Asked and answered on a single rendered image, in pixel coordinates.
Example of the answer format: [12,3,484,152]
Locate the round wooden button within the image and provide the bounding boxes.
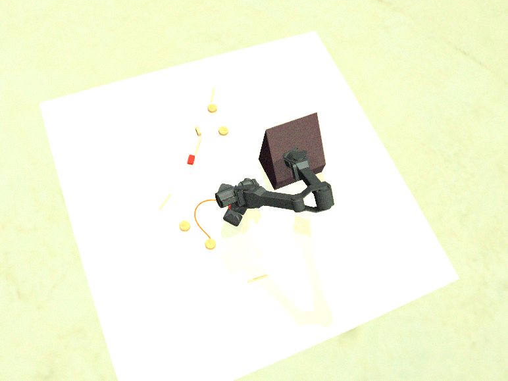
[205,239,216,250]

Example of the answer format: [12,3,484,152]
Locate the tan round wooden disc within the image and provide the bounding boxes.
[207,103,217,113]
[179,220,190,232]
[218,126,228,136]

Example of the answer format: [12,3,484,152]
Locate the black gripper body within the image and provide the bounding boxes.
[223,203,245,226]

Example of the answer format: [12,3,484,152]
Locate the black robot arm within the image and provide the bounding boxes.
[215,147,335,213]

